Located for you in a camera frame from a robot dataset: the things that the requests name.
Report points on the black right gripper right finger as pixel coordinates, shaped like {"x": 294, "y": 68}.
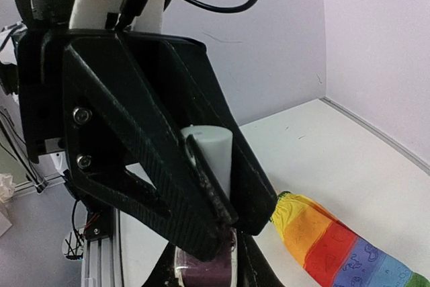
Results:
{"x": 253, "y": 270}

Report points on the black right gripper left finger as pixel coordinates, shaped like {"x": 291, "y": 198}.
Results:
{"x": 163, "y": 274}

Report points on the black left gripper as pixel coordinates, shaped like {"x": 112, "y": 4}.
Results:
{"x": 129, "y": 89}

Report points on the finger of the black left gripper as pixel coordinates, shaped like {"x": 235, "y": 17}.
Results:
{"x": 173, "y": 190}
{"x": 195, "y": 98}

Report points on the purple nail polish bottle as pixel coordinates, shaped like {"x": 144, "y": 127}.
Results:
{"x": 221, "y": 271}

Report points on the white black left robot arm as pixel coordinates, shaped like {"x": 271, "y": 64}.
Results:
{"x": 100, "y": 15}

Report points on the rainbow striped jacket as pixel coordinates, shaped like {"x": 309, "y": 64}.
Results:
{"x": 330, "y": 252}

